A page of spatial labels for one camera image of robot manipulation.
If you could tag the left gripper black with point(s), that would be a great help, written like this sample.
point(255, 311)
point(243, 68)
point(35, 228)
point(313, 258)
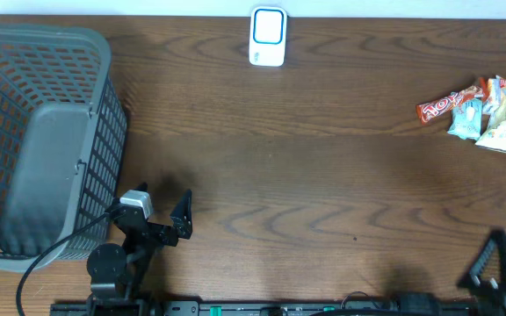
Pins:
point(180, 218)

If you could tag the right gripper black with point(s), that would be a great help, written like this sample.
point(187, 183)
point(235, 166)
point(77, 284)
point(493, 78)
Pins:
point(500, 287)

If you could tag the teal wet wipes pack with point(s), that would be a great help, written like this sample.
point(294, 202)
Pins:
point(466, 120)

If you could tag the orange chocolate bar wrapper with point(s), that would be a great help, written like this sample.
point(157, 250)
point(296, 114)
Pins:
point(428, 111)

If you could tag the orange tissue pack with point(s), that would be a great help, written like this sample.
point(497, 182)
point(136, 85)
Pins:
point(492, 94)

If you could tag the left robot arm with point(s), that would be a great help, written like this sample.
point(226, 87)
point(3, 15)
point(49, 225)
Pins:
point(117, 271)

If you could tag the white barcode scanner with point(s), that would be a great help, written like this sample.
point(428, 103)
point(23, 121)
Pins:
point(267, 36)

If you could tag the grey plastic mesh basket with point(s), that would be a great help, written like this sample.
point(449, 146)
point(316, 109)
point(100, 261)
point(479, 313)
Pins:
point(62, 135)

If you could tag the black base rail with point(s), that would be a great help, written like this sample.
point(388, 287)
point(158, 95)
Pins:
point(357, 306)

